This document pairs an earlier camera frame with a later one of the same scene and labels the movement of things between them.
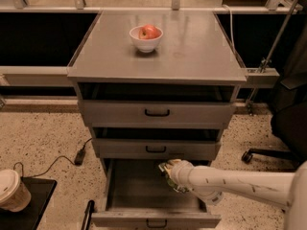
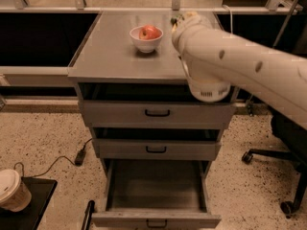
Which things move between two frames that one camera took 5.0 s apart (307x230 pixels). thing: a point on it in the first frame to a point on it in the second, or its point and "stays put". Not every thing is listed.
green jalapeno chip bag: x=173 y=184 to x=177 y=18
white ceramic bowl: x=144 y=45 stays put
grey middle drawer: x=156 y=143 stays put
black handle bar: x=90 y=207 stays put
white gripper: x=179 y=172 to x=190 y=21
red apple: x=149 y=33 stays put
